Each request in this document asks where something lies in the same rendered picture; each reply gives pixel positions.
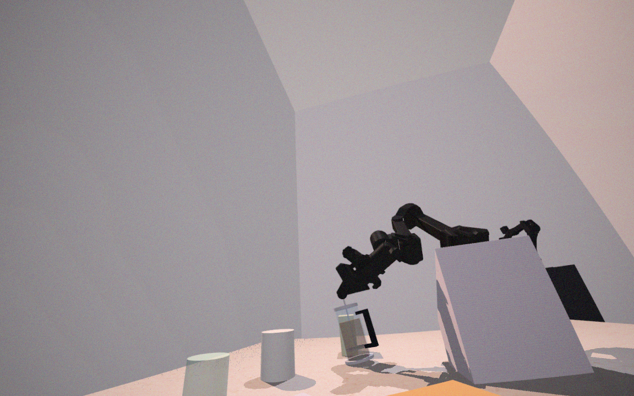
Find french press coffee maker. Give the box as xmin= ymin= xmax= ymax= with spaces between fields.
xmin=334 ymin=293 xmax=379 ymax=365

